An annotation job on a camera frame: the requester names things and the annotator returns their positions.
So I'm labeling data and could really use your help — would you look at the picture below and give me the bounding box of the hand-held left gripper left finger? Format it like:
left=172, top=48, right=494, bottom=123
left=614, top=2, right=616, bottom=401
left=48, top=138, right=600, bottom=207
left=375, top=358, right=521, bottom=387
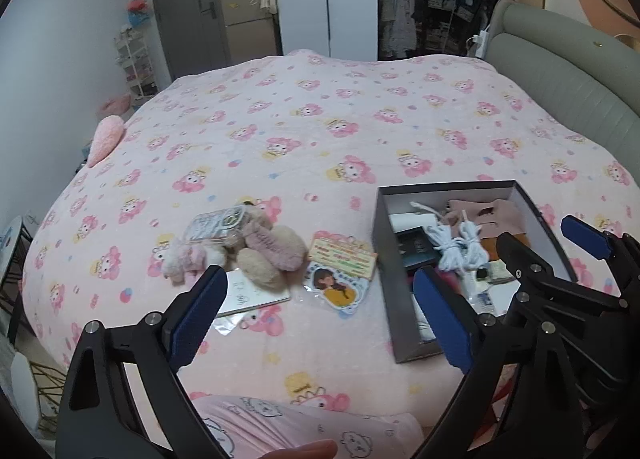
left=55, top=264, right=231, bottom=459

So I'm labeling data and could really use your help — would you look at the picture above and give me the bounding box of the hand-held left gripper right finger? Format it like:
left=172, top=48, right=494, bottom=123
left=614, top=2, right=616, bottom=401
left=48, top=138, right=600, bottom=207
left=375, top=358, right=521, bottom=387
left=412, top=266, right=586, bottom=459

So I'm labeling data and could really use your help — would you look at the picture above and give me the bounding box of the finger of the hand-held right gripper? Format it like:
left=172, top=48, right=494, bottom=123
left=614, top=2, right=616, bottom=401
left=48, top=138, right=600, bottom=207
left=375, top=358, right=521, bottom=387
left=560, top=215, right=640, bottom=300
left=495, top=233, right=640, bottom=335

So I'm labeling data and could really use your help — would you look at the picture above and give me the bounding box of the dark grey cardboard box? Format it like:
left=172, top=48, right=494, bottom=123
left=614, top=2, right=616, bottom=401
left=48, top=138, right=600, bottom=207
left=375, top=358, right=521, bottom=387
left=376, top=180, right=576, bottom=364

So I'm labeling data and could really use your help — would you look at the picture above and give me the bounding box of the pink and white plush toy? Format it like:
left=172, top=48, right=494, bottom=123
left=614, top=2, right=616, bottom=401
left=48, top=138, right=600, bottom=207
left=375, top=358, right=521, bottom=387
left=152, top=239, right=226, bottom=286

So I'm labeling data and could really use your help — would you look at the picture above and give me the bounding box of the girl picture sticker pack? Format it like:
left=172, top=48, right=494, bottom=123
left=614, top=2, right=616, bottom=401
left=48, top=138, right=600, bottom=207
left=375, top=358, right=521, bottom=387
left=303, top=259, right=371, bottom=315

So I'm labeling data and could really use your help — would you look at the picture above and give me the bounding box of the orange sticker card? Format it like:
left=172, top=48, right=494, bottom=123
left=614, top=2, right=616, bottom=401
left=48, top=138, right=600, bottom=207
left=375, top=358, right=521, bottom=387
left=306, top=231, right=377, bottom=281

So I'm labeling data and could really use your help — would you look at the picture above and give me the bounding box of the pink cloth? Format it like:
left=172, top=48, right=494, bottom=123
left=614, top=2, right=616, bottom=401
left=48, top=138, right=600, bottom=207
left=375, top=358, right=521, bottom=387
left=442, top=198, right=526, bottom=240

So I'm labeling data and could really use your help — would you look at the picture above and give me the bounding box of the clear zip bag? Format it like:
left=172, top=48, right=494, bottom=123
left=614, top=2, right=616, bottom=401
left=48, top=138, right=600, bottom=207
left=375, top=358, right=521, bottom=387
left=212, top=269, right=292, bottom=335

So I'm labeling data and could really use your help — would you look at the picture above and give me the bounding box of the black booklet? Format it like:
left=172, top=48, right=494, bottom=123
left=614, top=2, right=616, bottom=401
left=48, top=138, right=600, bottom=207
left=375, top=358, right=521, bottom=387
left=396, top=227, right=438, bottom=270

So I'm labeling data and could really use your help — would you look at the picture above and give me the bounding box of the clear phone case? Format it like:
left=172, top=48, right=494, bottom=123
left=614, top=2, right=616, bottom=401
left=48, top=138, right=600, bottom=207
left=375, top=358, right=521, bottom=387
left=182, top=206, right=248, bottom=247

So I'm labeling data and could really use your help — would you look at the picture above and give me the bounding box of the grey padded headboard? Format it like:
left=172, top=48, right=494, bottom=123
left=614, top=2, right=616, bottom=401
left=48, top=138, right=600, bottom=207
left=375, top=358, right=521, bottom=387
left=485, top=0, right=640, bottom=175

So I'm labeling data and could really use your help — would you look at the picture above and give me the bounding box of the small side table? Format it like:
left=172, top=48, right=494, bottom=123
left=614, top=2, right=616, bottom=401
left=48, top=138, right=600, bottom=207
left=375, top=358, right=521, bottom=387
left=0, top=216, right=33, bottom=340

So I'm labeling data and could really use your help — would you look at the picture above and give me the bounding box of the pink heart pillow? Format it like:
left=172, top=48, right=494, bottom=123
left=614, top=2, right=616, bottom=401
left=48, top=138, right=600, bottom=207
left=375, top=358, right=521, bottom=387
left=87, top=114, right=126, bottom=167

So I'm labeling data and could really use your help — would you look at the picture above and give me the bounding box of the pink printed blanket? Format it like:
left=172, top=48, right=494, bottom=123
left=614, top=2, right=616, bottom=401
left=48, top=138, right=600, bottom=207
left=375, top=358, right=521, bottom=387
left=20, top=48, right=636, bottom=440

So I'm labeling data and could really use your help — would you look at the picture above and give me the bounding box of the white power strip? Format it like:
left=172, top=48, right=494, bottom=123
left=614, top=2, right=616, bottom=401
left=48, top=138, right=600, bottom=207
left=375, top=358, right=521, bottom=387
left=467, top=29, right=491, bottom=57

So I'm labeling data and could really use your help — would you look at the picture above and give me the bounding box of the pink floor cushion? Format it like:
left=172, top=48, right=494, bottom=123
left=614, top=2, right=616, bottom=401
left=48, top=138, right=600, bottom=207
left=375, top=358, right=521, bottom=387
left=97, top=94, right=132, bottom=115

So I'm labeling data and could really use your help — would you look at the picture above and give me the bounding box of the white shelf rack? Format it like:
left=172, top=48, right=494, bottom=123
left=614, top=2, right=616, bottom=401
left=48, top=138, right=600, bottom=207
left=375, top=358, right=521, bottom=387
left=114, top=32, right=158, bottom=100

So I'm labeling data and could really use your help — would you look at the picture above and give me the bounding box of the beige cabinet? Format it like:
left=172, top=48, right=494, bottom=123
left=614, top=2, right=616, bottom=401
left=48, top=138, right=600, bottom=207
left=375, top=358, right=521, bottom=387
left=220, top=0, right=278, bottom=65

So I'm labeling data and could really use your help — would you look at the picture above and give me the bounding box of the grey door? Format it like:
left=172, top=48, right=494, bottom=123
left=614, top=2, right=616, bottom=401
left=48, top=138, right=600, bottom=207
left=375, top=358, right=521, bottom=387
left=146, top=0, right=231, bottom=90

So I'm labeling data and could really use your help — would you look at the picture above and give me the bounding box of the red and blue toy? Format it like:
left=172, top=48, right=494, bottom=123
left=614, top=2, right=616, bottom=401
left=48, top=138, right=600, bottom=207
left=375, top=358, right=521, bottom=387
left=125, top=0, right=151, bottom=27

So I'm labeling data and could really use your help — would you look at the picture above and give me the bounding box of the white cable bundle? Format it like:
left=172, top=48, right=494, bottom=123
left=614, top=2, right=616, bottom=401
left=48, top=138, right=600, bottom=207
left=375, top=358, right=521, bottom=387
left=410, top=202, right=488, bottom=272

